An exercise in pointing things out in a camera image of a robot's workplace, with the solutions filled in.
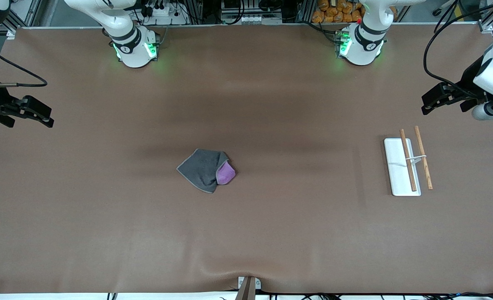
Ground brown table cover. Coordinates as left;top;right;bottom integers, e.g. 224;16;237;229
0;23;493;294

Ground white terminal block row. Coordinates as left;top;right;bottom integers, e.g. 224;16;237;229
221;15;282;25

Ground camera mount post bracket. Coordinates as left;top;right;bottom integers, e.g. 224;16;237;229
238;276;262;300

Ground pile of orange packets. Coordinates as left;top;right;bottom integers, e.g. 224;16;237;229
312;0;398;23

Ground white rack base plate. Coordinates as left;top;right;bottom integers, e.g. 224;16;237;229
384;137;422;197

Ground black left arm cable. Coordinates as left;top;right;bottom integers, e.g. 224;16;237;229
423;0;493;100

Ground white power strip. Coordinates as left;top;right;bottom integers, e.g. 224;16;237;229
140;2;188;25

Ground grey and purple towel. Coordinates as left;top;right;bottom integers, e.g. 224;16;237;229
176;149;236;194

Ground black cables along table edge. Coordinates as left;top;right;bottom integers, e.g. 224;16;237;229
267;292;493;300

